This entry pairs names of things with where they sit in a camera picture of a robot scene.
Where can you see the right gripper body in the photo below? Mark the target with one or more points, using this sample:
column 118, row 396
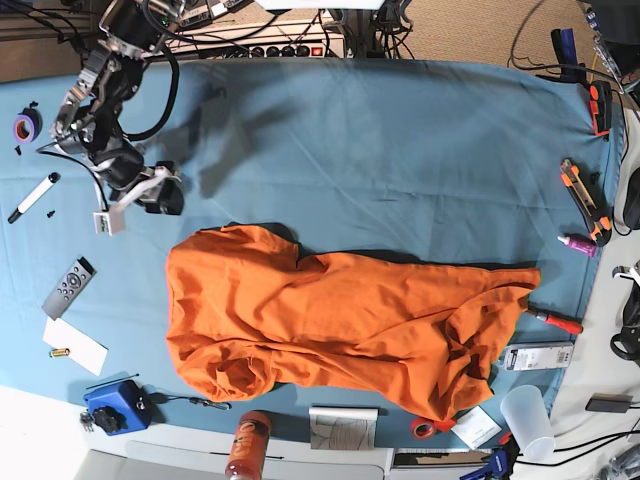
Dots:
column 133, row 194

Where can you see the orange t-shirt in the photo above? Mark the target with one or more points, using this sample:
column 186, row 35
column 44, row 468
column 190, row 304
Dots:
column 248, row 311

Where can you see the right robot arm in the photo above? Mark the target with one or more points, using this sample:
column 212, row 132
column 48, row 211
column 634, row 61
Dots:
column 87, row 129

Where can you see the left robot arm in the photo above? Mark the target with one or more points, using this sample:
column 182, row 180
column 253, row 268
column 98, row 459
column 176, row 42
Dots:
column 616, row 40

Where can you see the white marker pen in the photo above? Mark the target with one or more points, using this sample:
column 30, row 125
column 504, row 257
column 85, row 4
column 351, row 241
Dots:
column 43, row 187

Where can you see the grey remote control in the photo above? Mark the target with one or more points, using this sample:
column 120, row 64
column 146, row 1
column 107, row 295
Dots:
column 71, row 284

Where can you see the purple tape roll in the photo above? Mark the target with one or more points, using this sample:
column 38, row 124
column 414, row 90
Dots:
column 27, row 126

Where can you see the white paper sheet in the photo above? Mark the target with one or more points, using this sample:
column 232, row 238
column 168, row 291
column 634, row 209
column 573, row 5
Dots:
column 85, row 351

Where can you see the black power strip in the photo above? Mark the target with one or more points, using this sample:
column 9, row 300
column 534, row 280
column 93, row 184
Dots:
column 285, row 50

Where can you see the yellow AA battery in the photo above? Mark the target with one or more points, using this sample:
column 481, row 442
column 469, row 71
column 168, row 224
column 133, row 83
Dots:
column 59, row 353

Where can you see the blue box with knob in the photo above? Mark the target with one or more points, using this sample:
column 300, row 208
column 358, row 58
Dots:
column 119, row 408

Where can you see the orange drink bottle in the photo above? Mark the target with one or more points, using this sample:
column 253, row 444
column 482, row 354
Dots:
column 248, row 451

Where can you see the grey notebook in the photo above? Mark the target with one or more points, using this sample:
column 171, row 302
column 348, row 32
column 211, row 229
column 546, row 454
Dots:
column 344, row 429

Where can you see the blue table cloth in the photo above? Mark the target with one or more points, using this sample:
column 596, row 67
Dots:
column 442, row 162

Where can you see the red tape roll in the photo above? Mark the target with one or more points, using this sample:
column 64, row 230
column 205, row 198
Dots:
column 422, row 428

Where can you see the small red cube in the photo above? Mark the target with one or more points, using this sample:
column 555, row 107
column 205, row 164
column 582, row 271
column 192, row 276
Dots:
column 444, row 426

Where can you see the white card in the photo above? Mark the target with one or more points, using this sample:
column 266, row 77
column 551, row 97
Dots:
column 475, row 428

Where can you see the red screwdriver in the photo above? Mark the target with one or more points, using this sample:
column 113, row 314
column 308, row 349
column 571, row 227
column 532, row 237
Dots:
column 570, row 326

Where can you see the translucent plastic cup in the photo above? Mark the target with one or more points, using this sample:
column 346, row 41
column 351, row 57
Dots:
column 526, row 416

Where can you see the packaged bit set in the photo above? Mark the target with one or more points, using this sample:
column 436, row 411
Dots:
column 536, row 356

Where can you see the blue clamp at bottom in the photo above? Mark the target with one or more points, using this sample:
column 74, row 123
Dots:
column 500, row 463

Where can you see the purple glue tube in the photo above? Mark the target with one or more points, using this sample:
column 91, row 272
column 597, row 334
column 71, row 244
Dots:
column 587, row 248

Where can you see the blue bar clamp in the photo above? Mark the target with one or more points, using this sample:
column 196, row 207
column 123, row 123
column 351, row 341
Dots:
column 563, row 43

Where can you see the orange utility knife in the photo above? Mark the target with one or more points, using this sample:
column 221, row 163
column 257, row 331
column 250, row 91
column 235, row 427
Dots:
column 595, row 216

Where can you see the orange black clamp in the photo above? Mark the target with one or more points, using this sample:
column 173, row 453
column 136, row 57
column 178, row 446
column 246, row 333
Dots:
column 600, row 105

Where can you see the black computer mouse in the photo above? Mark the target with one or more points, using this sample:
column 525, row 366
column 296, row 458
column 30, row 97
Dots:
column 631, row 208

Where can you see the black power adapter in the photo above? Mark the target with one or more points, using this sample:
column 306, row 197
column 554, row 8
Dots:
column 604, row 403

